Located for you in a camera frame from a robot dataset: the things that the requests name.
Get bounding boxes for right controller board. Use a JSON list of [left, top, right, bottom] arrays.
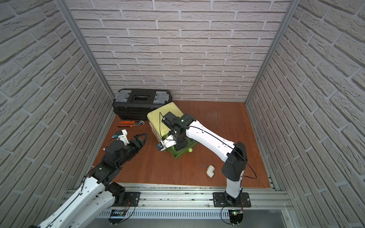
[[228, 210, 243, 225]]

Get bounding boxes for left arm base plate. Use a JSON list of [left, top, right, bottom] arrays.
[[112, 192, 141, 207]]

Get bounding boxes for green drawer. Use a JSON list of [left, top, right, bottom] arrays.
[[165, 137, 199, 159]]

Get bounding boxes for orange-handled pliers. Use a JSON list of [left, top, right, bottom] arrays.
[[118, 120, 145, 128]]

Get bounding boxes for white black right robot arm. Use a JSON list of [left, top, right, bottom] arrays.
[[157, 112, 248, 206]]

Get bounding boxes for controller board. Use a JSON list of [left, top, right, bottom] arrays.
[[108, 210, 127, 225], [228, 210, 243, 225]]

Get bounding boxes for aluminium corner post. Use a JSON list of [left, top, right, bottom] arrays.
[[55, 0, 115, 100], [244, 0, 300, 105]]

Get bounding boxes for black plastic toolbox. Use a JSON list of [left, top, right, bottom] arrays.
[[112, 88, 173, 120]]

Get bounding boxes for aluminium corner post left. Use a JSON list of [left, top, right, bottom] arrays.
[[55, 0, 115, 100]]

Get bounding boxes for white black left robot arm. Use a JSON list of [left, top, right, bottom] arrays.
[[38, 130, 147, 228]]

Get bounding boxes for white plastic pipe elbow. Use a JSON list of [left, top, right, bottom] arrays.
[[206, 165, 215, 178]]

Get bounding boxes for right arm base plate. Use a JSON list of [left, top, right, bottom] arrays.
[[213, 192, 252, 208]]

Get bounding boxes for aluminium corner post right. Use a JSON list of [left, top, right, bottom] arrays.
[[244, 0, 300, 105]]

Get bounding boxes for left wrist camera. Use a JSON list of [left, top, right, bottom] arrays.
[[113, 129, 129, 145]]

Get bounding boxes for left controller board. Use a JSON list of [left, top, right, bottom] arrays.
[[108, 210, 127, 225]]

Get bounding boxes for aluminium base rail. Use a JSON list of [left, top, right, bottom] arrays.
[[61, 182, 294, 220]]

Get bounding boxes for yellow-green drawer cabinet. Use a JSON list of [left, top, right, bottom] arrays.
[[147, 102, 183, 141]]

